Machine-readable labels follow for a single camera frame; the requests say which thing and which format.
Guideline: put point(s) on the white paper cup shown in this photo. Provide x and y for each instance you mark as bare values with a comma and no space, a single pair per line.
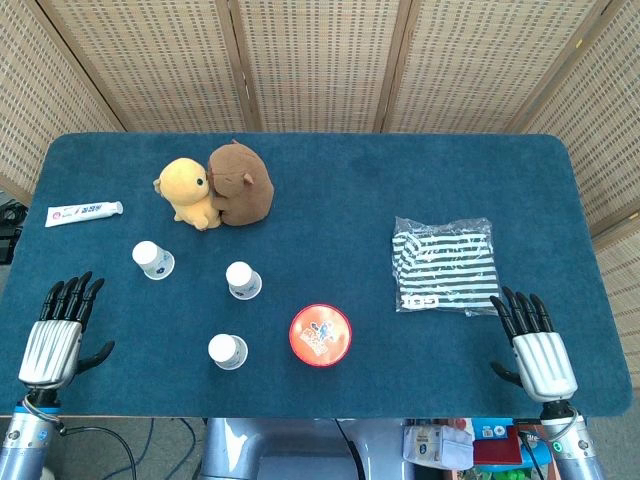
242,280
226,350
150,257

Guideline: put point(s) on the dark red book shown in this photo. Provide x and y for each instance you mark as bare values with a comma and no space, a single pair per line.
497,447

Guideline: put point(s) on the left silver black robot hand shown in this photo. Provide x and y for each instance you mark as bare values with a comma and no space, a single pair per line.
50,350

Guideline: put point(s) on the brown plush animal toy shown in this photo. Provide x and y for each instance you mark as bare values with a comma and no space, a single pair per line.
245,185

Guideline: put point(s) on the yellow plush animal toy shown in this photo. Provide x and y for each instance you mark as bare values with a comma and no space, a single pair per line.
190,195

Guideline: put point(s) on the green plastic toy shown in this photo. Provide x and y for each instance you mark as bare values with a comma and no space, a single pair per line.
505,473

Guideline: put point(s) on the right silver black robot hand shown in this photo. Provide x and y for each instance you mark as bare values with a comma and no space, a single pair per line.
545,360

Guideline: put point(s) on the woven rattan screen panel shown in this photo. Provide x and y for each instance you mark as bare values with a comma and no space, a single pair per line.
600,125
475,60
30,100
150,60
320,60

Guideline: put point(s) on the blue printed box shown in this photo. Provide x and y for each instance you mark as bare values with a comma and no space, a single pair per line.
492,430

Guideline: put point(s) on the blue felt table cover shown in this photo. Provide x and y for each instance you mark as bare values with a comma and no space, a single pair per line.
350,200

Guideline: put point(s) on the striped shirt in plastic bag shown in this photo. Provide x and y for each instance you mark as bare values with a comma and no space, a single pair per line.
445,265

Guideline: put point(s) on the silver-blue robot torso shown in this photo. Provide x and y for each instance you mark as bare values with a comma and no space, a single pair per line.
280,450

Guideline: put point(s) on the black equipment on floor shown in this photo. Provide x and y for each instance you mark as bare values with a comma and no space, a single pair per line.
7,235

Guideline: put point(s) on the white toothpaste tube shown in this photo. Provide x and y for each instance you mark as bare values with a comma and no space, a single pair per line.
80,213

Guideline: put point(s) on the white pouch with label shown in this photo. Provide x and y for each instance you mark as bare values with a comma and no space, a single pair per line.
437,447

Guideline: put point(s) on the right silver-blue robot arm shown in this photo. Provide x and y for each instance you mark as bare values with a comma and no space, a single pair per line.
580,450

